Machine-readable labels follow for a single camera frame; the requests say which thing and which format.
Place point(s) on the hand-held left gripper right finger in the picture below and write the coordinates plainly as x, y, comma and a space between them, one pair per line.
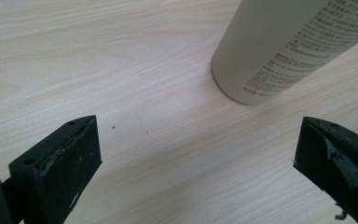
338, 165

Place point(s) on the cream cylindrical bottle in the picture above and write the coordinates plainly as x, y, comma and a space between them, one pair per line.
261, 46

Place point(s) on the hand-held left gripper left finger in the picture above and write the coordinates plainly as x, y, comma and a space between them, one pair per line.
59, 168

